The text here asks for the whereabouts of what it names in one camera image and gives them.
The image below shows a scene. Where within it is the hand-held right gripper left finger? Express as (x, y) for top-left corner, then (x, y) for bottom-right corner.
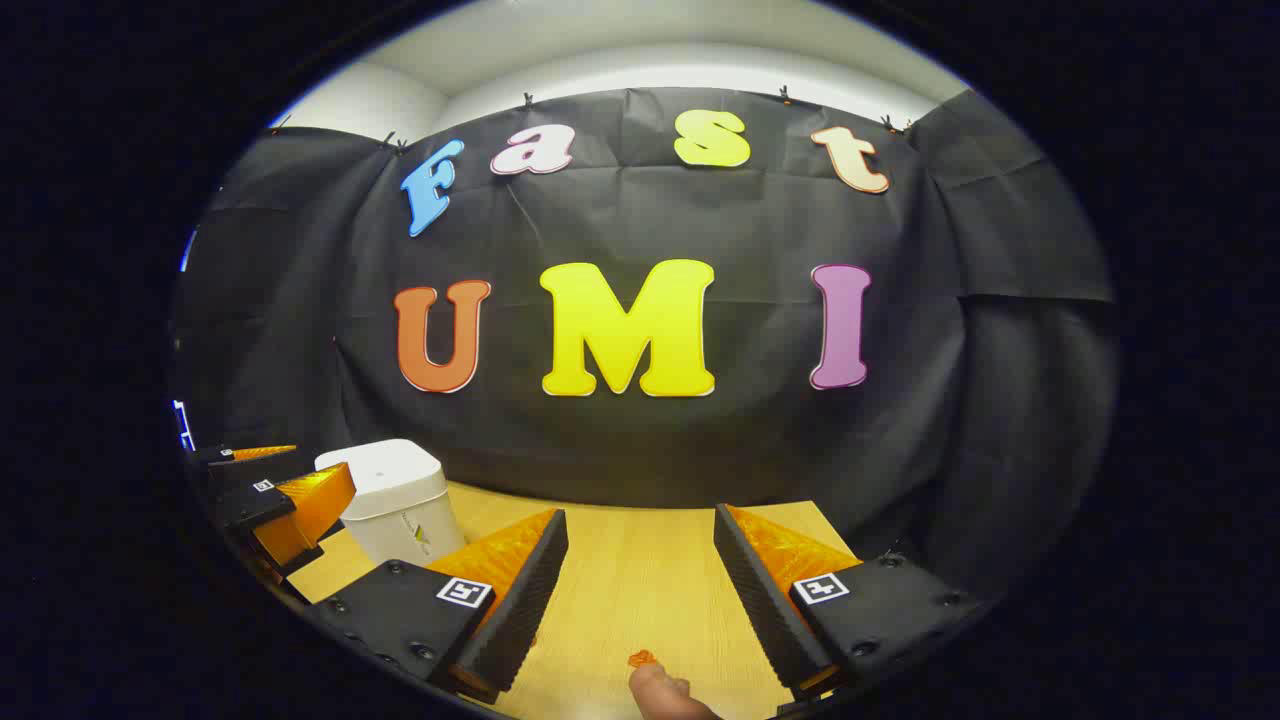
(308, 508), (570, 706)

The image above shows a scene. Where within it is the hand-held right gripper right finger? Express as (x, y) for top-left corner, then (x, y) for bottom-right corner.
(713, 503), (986, 701)

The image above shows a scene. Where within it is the white desktop garbage bin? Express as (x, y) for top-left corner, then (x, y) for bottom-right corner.
(314, 438), (467, 567)

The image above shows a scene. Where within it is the wooden desktop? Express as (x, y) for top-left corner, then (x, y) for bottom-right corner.
(285, 480), (861, 720)

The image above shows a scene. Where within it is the black backdrop cloth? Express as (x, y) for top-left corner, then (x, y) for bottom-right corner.
(170, 88), (1119, 601)

